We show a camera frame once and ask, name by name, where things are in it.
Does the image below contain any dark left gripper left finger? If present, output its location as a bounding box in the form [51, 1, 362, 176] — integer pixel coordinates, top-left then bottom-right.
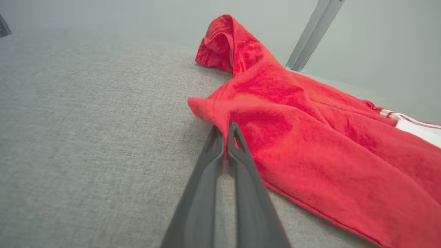
[160, 125, 225, 248]

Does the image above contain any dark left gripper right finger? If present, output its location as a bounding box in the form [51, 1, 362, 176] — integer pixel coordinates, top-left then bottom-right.
[227, 122, 292, 248]

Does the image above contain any grey partition post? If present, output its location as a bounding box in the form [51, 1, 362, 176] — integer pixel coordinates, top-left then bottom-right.
[286, 0, 330, 69]
[293, 0, 345, 72]

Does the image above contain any red white basketball jersey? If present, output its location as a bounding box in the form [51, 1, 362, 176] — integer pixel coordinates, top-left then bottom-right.
[188, 14, 441, 248]

